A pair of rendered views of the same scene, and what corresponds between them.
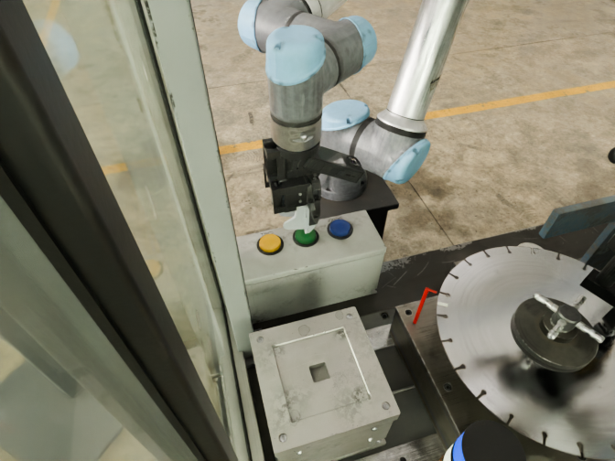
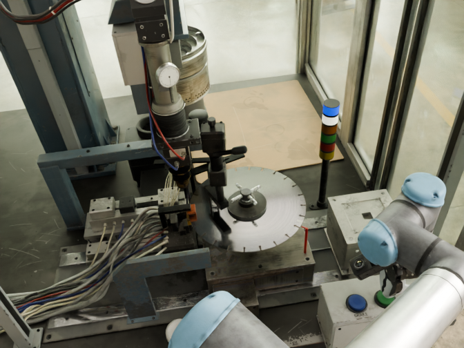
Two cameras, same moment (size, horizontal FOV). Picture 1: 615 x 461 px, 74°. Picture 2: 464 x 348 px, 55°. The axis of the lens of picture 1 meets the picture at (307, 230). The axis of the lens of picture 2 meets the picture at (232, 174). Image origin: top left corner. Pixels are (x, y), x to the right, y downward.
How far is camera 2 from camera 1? 1.23 m
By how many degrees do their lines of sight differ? 90
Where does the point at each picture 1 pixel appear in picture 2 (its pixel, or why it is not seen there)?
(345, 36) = (388, 211)
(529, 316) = (257, 208)
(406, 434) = (312, 233)
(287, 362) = not seen: hidden behind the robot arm
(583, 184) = not seen: outside the picture
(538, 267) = (232, 237)
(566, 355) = not seen: hidden behind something
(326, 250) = (366, 286)
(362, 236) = (337, 295)
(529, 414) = (276, 179)
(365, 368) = (342, 214)
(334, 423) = (359, 196)
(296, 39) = (422, 177)
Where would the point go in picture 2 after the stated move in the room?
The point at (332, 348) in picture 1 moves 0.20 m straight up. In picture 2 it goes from (360, 225) to (371, 171)
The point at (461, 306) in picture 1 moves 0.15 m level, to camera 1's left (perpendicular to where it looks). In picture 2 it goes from (289, 219) to (346, 223)
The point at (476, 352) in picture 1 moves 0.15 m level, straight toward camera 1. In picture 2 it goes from (290, 199) to (326, 175)
